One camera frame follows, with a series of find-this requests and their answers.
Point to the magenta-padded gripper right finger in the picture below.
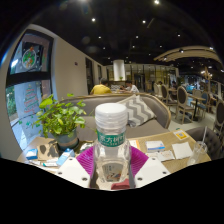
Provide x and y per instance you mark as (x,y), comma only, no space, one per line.
(151,171)

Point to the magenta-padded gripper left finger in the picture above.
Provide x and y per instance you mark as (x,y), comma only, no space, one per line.
(73,173)

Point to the clear plastic water bottle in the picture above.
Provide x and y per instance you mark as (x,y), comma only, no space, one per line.
(111,133)

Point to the small blue white carton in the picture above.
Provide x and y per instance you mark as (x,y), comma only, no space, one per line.
(65,157)

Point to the white paper leaflet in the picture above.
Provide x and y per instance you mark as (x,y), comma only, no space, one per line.
(163,155)

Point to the small white blue box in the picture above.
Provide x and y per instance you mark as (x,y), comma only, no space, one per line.
(155,146)

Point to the printed magazine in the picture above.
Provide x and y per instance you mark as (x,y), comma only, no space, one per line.
(85,147)

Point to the white paper napkin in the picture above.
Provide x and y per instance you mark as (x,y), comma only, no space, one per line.
(182,150)

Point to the grey curved sofa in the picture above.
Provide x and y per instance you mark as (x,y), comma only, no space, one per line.
(150,128)

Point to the flat blue box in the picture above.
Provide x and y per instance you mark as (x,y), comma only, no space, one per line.
(31,154)

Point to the yellow square card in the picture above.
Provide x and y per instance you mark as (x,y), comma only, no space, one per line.
(181,134)

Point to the green potted plant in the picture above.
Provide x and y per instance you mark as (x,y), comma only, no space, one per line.
(60,116)

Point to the grey white chevron pillow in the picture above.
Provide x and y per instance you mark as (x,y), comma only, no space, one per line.
(138,111)

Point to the group of dining chairs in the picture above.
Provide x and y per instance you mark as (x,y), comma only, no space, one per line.
(182,98)

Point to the person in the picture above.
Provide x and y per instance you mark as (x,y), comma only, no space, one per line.
(131,88)
(100,89)

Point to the dark framed decorated window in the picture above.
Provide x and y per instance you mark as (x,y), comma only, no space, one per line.
(28,80)

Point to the white round column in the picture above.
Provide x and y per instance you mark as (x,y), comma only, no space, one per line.
(119,70)

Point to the group of ceiling lights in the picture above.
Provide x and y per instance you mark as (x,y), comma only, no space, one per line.
(156,2)

